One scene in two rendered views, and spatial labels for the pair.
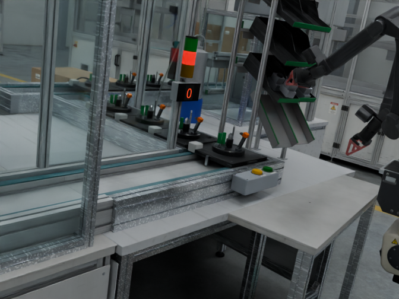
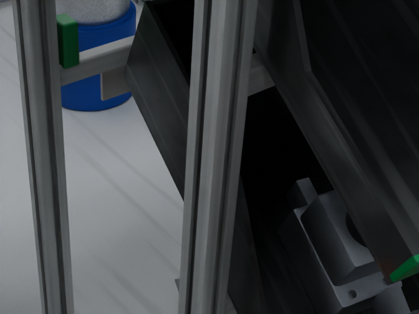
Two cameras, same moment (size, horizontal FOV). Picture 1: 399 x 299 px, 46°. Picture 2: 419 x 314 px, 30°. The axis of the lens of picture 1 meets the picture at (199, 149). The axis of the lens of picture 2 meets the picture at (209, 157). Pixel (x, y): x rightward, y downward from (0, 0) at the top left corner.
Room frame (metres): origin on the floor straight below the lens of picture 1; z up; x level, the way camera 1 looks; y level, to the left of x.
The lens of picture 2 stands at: (1.78, -0.26, 1.57)
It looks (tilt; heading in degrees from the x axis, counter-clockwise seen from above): 36 degrees down; 8
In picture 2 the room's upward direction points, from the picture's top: 4 degrees clockwise
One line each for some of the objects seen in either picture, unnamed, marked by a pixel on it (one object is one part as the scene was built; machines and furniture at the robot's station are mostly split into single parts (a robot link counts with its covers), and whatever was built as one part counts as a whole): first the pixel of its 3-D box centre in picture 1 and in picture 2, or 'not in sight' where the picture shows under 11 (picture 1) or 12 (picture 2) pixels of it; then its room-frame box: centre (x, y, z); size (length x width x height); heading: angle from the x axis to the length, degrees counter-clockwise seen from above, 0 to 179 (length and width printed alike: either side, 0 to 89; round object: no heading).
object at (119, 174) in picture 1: (170, 173); not in sight; (1.68, 0.09, 0.91); 0.84 x 0.28 x 0.10; 140
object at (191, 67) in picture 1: (187, 70); not in sight; (1.83, 0.09, 1.28); 0.05 x 0.05 x 0.05
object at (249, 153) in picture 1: (227, 153); not in sight; (1.90, -0.12, 0.96); 0.24 x 0.24 x 0.02; 50
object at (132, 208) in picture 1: (209, 187); not in sight; (1.59, -0.06, 0.91); 0.89 x 0.06 x 0.11; 140
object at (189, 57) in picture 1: (189, 57); not in sight; (1.83, 0.09, 1.33); 0.05 x 0.05 x 0.05
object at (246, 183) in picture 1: (255, 180); not in sight; (1.69, -0.23, 0.93); 0.21 x 0.07 x 0.06; 140
